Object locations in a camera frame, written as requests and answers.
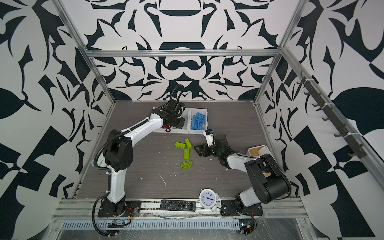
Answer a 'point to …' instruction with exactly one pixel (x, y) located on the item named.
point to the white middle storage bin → (186, 129)
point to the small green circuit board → (246, 225)
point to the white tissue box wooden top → (257, 151)
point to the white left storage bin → (167, 129)
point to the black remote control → (178, 205)
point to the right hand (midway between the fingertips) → (199, 145)
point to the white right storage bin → (193, 111)
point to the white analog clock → (208, 198)
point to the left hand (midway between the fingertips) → (182, 119)
